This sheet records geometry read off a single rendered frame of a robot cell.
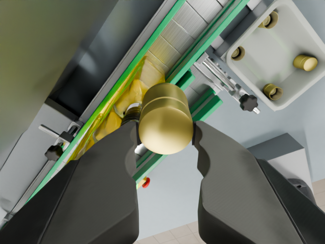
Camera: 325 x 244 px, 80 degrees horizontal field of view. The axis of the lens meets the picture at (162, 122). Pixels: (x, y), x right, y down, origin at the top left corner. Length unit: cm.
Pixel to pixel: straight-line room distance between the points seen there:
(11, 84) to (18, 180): 51
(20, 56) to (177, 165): 61
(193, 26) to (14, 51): 32
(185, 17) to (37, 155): 51
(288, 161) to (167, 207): 49
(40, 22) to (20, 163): 52
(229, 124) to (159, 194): 39
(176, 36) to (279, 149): 48
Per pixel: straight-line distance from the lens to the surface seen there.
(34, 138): 61
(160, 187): 81
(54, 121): 55
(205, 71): 45
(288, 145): 73
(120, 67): 45
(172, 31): 43
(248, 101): 35
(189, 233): 244
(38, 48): 24
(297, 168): 76
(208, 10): 44
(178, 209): 91
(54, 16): 23
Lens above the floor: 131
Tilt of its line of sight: 62 degrees down
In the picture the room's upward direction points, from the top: 179 degrees clockwise
